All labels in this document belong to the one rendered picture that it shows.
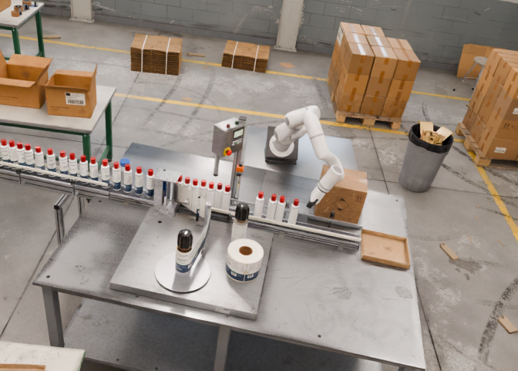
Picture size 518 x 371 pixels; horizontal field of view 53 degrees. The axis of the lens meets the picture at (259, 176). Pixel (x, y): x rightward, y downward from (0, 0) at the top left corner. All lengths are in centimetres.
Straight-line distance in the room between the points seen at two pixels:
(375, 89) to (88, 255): 435
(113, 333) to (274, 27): 602
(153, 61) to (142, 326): 432
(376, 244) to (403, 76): 338
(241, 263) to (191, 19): 614
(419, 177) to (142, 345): 333
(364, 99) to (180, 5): 344
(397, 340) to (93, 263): 172
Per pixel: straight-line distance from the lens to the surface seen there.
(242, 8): 843
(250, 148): 416
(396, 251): 352
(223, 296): 288
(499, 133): 642
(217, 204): 336
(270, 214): 333
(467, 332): 446
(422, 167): 553
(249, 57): 749
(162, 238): 318
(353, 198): 346
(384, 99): 661
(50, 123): 449
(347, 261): 332
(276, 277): 310
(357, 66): 636
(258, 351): 352
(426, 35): 888
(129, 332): 356
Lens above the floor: 302
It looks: 35 degrees down
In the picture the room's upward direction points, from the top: 9 degrees clockwise
